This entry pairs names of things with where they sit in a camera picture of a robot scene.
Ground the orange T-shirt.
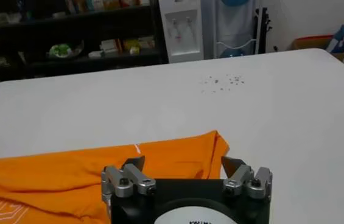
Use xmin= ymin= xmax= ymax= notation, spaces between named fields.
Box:
xmin=0 ymin=130 xmax=230 ymax=224

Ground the green snack bag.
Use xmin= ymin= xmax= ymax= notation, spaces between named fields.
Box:
xmin=48 ymin=41 xmax=84 ymax=59

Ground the white water dispenser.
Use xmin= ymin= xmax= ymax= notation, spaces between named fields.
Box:
xmin=158 ymin=0 xmax=205 ymax=64

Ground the blue water jug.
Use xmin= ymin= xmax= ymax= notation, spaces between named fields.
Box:
xmin=219 ymin=47 xmax=247 ymax=59
xmin=220 ymin=0 xmax=250 ymax=7

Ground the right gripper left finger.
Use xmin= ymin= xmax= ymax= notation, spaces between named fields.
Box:
xmin=100 ymin=155 xmax=157 ymax=203

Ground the red white medicine box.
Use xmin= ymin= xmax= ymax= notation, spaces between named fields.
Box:
xmin=100 ymin=38 xmax=122 ymax=55

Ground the open cardboard box red rim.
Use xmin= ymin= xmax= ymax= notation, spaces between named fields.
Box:
xmin=292 ymin=35 xmax=344 ymax=61

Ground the black metal stand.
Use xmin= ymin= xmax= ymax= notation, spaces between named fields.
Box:
xmin=254 ymin=6 xmax=272 ymax=55

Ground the black shelving unit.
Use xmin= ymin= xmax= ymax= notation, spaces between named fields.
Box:
xmin=0 ymin=0 xmax=169 ymax=91

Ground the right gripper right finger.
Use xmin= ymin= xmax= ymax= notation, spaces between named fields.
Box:
xmin=221 ymin=156 xmax=273 ymax=200

